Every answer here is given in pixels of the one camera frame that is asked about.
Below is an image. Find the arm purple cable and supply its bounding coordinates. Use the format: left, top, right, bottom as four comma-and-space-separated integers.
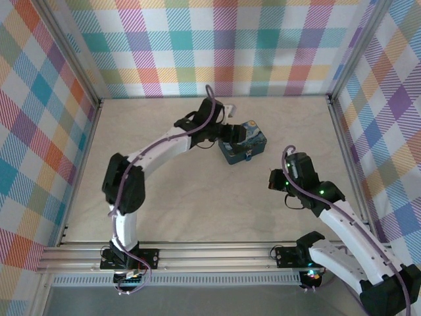
281, 144, 414, 316
108, 84, 228, 296

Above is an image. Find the thin black wire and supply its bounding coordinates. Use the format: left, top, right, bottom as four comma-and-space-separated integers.
196, 138, 220, 150
284, 194, 305, 211

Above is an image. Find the long aluminium base rail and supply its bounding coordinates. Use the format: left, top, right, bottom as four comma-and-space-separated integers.
36, 241, 412, 275

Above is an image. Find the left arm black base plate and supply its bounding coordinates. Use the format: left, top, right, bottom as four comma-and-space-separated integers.
100, 248, 161, 271

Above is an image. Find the starry night print tin box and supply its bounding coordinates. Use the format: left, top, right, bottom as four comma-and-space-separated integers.
216, 118, 268, 165

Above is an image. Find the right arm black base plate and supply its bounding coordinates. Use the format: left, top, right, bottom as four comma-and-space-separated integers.
275, 246, 316, 269

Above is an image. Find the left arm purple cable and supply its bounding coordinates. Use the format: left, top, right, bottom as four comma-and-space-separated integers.
108, 84, 228, 296

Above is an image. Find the aluminium table side rail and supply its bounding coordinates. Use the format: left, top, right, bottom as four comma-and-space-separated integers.
58, 98, 105, 247
327, 94, 379, 243

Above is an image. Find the tall aluminium frame post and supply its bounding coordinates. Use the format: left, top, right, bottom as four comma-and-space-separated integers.
32, 0, 103, 108
328, 0, 397, 101

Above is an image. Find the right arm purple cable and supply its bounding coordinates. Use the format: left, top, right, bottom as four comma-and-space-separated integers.
281, 144, 414, 316

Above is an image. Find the short aluminium frame leg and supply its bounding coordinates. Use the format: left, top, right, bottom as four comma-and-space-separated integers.
31, 273, 55, 316

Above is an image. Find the slotted grey cable duct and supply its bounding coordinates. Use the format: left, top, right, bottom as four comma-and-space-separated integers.
51, 275, 303, 288

